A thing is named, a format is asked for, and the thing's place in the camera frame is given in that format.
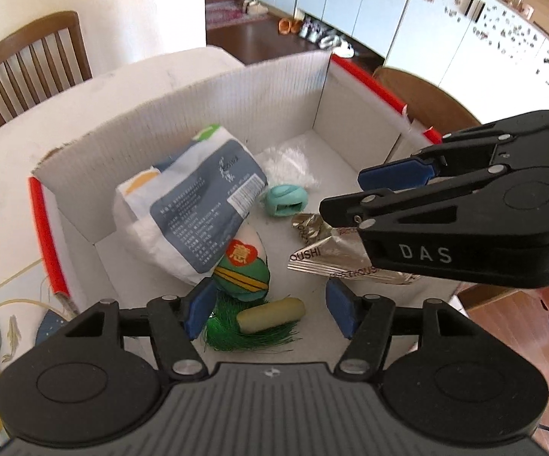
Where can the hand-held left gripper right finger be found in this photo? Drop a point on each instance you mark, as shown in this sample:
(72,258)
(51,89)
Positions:
(343,308)

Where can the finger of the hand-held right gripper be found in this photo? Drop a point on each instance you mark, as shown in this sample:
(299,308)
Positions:
(393,174)
(398,206)

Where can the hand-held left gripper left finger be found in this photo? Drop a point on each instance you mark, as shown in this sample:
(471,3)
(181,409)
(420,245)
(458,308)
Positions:
(198,308)

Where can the silver foil packet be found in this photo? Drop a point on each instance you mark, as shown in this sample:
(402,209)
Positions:
(331,256)

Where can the green tasselled sachet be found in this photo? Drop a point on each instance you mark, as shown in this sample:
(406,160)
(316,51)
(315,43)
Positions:
(241,266)

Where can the pale yellow stick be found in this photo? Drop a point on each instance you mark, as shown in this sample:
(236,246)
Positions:
(269,316)

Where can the gold foil wrapper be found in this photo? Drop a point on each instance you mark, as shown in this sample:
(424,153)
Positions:
(307,228)

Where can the clear plastic bag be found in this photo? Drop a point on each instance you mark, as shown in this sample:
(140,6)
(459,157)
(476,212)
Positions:
(288,164)

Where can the white blue wipes packet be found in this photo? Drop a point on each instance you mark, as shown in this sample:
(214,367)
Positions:
(194,199)

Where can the teal silicone pouch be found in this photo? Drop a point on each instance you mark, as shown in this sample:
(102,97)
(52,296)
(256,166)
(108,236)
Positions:
(284,201)

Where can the red cardboard box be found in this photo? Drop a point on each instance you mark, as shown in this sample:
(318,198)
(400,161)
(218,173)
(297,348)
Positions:
(274,99)

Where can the row of shoes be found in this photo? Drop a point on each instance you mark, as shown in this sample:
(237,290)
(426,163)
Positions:
(326,35)

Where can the pair of orange slippers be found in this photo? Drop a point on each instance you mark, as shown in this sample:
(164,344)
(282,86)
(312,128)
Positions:
(289,26)

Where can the pair of white slippers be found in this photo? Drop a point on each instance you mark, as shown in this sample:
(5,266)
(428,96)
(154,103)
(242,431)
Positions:
(255,8)

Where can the patterned red rug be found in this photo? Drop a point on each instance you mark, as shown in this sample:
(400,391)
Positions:
(227,13)

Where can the wooden dining chair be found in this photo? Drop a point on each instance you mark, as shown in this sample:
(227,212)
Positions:
(27,33)

